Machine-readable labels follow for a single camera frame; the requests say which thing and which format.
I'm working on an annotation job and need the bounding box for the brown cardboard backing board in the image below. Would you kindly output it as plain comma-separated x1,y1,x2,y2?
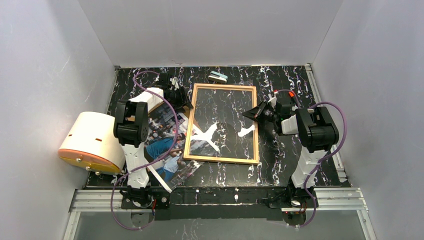
125,102,165,122

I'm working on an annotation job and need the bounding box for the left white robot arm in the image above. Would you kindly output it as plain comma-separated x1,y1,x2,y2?
113,72,193,193

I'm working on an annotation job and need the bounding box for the teal white stapler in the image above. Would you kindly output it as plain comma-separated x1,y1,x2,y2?
207,71,228,84

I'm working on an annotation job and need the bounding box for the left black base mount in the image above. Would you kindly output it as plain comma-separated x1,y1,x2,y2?
119,181,171,210

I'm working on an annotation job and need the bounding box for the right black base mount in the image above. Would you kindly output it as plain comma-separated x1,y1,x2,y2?
260,181,319,228

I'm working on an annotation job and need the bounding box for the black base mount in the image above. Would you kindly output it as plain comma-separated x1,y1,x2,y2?
260,181,319,228
119,181,171,210

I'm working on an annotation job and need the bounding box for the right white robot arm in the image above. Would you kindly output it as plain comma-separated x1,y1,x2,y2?
242,97,339,189

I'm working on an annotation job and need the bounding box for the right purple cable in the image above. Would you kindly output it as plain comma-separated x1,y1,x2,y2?
273,89,348,229

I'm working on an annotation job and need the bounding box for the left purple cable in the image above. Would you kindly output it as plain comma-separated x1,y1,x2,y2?
110,70,180,232

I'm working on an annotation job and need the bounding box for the aluminium rail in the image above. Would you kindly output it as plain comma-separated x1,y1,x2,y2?
69,188,368,213

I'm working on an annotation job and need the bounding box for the wooden picture frame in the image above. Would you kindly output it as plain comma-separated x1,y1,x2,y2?
183,83,260,166

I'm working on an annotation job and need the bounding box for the white cylindrical orange-based device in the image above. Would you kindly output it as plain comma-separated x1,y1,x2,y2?
57,111,125,175

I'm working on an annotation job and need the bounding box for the purple cable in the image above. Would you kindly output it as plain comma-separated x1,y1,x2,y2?
110,70,180,232
273,89,348,229

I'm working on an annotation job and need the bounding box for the printed colour photo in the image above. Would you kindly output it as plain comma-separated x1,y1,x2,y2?
144,104,204,190

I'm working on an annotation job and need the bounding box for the black marker orange cap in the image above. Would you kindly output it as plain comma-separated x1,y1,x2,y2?
288,90,299,106

